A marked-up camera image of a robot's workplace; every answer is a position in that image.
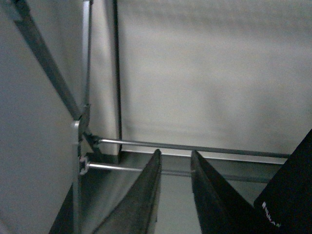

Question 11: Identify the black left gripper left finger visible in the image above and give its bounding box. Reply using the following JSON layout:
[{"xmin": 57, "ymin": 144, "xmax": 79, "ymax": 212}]
[{"xmin": 93, "ymin": 149, "xmax": 162, "ymax": 234}]

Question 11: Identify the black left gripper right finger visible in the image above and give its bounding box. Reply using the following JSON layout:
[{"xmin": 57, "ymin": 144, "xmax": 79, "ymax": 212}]
[{"xmin": 191, "ymin": 151, "xmax": 271, "ymax": 234}]

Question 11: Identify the dark vertical pole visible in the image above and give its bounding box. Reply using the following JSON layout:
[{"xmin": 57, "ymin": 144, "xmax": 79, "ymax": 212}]
[{"xmin": 112, "ymin": 0, "xmax": 122, "ymax": 140}]

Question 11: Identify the diagonal metal rack brace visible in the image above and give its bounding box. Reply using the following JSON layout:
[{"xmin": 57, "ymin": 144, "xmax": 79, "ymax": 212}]
[{"xmin": 9, "ymin": 0, "xmax": 81, "ymax": 120}]

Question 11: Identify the lower metal rack rail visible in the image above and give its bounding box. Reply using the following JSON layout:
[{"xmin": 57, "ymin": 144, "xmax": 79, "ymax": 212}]
[{"xmin": 79, "ymin": 154, "xmax": 272, "ymax": 183}]

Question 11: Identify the metal rack rail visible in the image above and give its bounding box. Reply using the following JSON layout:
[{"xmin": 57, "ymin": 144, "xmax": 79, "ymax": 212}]
[
  {"xmin": 84, "ymin": 134, "xmax": 291, "ymax": 158},
  {"xmin": 79, "ymin": 154, "xmax": 272, "ymax": 183}
]

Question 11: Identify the upper metal rack rail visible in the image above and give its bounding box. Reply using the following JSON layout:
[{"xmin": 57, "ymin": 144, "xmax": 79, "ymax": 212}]
[{"xmin": 84, "ymin": 134, "xmax": 291, "ymax": 158}]

